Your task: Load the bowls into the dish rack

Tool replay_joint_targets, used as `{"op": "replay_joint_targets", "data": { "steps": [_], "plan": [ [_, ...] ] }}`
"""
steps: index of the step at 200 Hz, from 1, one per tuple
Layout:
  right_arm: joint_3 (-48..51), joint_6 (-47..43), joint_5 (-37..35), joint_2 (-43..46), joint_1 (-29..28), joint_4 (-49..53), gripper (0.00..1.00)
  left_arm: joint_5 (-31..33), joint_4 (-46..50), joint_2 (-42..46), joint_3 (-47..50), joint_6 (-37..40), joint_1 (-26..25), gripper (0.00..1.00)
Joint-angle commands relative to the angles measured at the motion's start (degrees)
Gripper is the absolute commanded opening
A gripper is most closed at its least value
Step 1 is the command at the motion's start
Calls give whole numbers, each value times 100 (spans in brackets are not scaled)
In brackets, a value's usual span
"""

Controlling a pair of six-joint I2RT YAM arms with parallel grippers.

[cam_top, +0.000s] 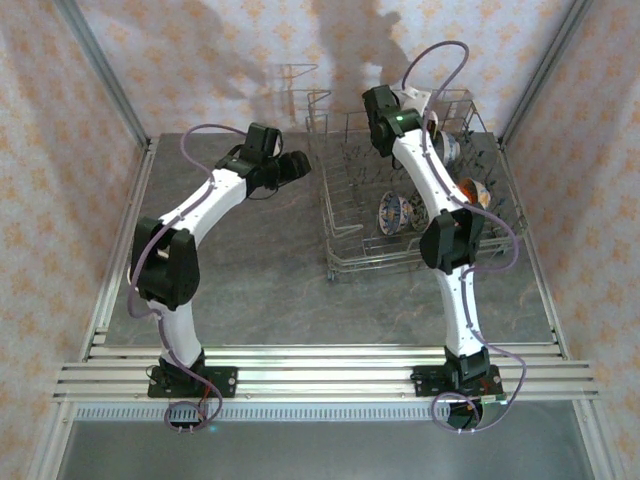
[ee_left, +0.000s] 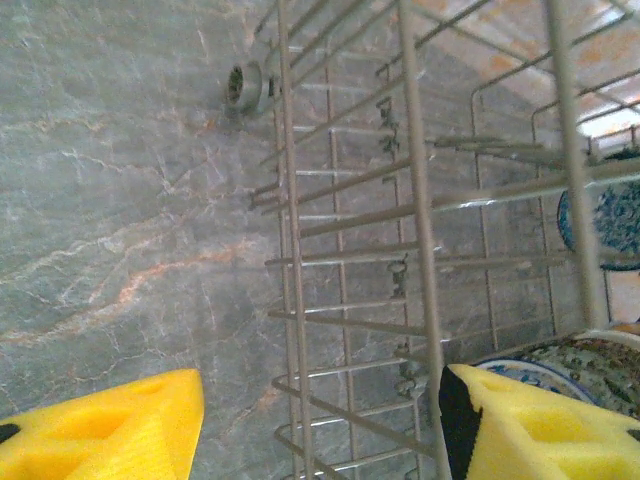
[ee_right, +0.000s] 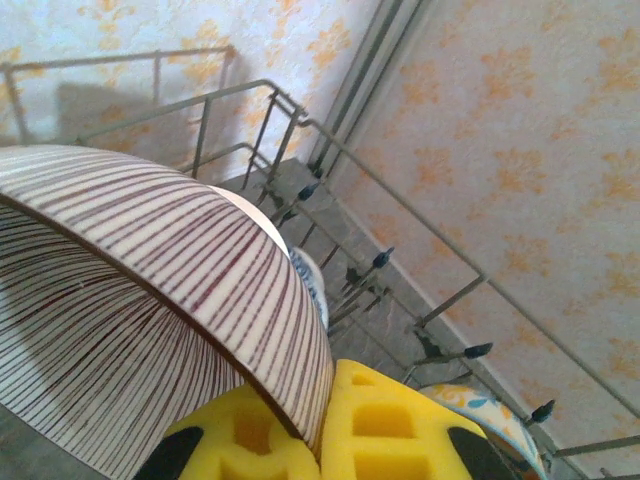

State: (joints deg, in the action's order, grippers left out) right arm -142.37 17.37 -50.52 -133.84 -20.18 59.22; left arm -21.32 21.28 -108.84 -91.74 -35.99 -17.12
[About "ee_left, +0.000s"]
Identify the blue white patterned bowl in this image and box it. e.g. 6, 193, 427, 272
556, 144, 640, 274

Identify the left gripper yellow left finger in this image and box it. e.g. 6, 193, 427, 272
0, 368, 205, 480

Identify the grey wire dish rack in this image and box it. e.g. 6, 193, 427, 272
219, 0, 640, 480

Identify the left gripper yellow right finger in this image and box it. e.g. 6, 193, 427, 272
438, 363, 640, 480

